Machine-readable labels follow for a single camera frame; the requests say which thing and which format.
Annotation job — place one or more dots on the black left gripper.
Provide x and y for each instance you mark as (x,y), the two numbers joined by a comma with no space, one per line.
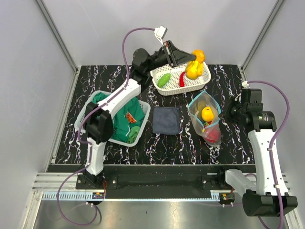
(177,57)

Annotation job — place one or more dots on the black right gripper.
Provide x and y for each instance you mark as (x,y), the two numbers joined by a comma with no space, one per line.
(225,115)

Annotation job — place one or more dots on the yellow fake banana bunch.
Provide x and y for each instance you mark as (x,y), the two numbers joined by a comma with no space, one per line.
(194,69)

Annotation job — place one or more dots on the green fake vegetable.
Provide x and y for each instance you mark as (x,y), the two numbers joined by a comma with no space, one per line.
(163,80)

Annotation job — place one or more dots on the red fake chili pepper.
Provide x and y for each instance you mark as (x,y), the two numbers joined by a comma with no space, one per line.
(181,79)

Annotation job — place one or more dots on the fake orange fruit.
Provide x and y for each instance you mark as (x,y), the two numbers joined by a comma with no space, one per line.
(207,114)

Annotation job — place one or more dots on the clear zip top bag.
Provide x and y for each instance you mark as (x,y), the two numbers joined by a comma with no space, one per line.
(195,108)

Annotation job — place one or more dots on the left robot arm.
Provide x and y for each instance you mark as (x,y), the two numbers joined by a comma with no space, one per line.
(98,120)

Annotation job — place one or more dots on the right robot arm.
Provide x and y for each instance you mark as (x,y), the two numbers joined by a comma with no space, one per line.
(268,196)

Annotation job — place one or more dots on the white round-hole basket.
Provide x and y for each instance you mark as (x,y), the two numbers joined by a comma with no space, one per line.
(173,85)

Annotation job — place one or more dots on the white square-hole laundry basket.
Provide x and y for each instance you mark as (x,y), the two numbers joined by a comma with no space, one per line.
(146,108)

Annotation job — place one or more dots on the folded grey-blue towel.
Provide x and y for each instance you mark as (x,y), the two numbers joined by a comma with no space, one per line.
(166,120)

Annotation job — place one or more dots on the green garment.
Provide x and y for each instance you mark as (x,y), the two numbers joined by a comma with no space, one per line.
(127,122)

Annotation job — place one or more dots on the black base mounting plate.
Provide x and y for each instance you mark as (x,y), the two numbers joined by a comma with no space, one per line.
(156,182)

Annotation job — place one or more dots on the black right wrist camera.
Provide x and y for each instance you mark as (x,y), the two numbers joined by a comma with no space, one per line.
(251,95)

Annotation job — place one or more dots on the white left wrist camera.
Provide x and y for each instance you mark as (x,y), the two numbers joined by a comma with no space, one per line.
(160,33)

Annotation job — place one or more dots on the aluminium frame rail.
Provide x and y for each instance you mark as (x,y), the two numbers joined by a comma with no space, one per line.
(54,30)

